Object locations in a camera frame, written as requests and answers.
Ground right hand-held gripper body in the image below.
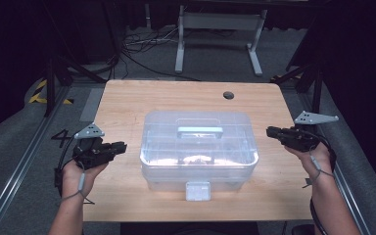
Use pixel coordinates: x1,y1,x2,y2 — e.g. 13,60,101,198
278,111,340,153

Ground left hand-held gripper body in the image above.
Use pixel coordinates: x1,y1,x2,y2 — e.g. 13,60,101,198
72,121,113,170

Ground clear plastic storage box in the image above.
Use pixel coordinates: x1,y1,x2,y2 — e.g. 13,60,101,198
139,110,259,202

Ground person's right hand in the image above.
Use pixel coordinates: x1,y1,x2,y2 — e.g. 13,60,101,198
284,141,334,180

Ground person's left hand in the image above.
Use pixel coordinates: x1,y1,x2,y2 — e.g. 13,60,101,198
61,159,109,199

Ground black metal stand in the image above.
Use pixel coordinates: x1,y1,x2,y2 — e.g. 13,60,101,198
270,62,324,116
43,55,107,117

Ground yellow and black floor tape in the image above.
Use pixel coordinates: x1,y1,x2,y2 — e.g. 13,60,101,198
28,78,74,106

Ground grey wrist strap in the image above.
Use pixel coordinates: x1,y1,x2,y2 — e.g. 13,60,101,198
302,153,336,190
60,161,96,205

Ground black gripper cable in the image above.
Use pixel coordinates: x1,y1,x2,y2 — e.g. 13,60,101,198
308,130,338,235
53,136,79,197

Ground aluminium floor rail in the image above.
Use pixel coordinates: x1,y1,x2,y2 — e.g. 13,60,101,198
0,84,72,235
298,91,373,235

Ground black floor cables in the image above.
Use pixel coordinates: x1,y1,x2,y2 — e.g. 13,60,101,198
120,27,200,82

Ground white metal table frame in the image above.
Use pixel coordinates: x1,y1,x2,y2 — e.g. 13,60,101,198
174,4,268,77

